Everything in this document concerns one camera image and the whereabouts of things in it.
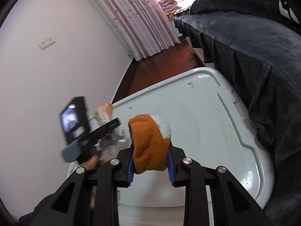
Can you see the yellow printed cloth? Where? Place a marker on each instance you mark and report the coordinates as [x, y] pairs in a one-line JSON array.
[[169, 15]]

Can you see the folded pink quilts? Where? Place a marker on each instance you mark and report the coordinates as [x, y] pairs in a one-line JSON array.
[[169, 6]]

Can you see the white plastic storage lid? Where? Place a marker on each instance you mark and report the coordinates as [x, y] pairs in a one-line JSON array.
[[199, 122]]

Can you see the dark grey bed blanket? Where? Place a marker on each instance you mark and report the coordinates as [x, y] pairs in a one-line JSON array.
[[258, 75]]

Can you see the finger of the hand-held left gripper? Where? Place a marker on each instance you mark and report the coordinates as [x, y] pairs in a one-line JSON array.
[[103, 128]]

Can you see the pink patterned curtain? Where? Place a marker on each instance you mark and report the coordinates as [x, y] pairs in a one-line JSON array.
[[141, 21]]

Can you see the orange packet with white label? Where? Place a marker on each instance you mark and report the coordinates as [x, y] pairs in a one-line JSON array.
[[104, 113]]

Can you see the white bed frame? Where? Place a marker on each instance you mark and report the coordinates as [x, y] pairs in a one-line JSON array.
[[199, 56]]

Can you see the white wall socket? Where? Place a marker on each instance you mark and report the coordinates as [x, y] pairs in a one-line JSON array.
[[43, 45], [50, 41]]

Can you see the person's left hand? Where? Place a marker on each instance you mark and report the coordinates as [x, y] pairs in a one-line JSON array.
[[89, 162]]

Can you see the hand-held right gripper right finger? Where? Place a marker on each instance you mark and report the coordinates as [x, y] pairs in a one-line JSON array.
[[171, 170]]

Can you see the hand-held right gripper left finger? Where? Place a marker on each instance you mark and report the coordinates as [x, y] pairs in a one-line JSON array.
[[130, 173]]

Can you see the orange and white sock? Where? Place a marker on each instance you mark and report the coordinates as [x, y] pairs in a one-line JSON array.
[[148, 146]]

